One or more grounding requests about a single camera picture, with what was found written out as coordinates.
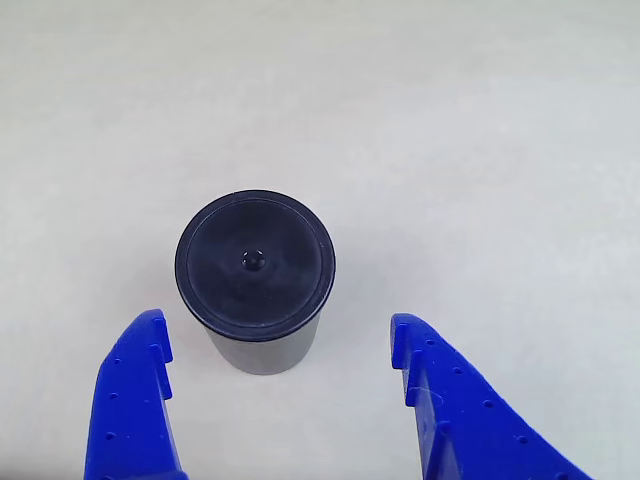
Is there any black cylinder canister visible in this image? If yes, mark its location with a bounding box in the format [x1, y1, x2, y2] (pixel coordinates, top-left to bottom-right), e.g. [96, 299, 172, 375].
[174, 189, 337, 377]

